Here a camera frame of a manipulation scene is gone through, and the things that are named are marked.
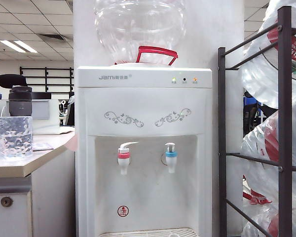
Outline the white desk with beige top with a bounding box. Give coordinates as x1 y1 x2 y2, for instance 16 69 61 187
0 130 77 237

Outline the round cabinet lock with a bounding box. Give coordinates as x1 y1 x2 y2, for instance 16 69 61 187
0 196 14 208

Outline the pink card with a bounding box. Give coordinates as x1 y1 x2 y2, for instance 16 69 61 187
32 142 54 152

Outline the ceiling light panel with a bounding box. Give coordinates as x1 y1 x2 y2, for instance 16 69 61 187
0 39 38 54

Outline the black wall shelf rack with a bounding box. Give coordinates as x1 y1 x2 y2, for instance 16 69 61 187
19 66 75 93

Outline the clear inverted water jug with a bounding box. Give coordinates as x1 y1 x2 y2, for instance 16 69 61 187
93 0 187 67

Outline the white water dispenser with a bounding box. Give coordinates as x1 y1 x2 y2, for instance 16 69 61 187
75 62 214 237

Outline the grey water bottle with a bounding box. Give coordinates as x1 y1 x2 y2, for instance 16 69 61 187
8 85 33 118

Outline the brown metal rack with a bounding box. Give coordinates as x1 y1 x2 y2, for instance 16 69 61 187
217 5 296 237

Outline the white tap with red collar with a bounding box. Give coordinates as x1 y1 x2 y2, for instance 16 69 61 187
117 141 140 176

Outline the red round sticker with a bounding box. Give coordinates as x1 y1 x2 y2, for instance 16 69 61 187
117 205 131 218

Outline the white tap with blue collar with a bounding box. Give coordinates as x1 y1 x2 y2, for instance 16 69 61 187
164 142 180 174

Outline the white drip tray grille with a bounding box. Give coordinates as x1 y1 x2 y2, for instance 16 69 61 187
98 227 200 237

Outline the red jug handle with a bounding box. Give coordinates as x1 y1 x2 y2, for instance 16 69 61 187
135 45 180 67

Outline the clear plastic mug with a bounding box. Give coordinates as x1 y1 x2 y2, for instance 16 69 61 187
0 115 34 159

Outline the black chair headrest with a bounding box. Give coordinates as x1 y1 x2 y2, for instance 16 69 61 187
0 74 29 88

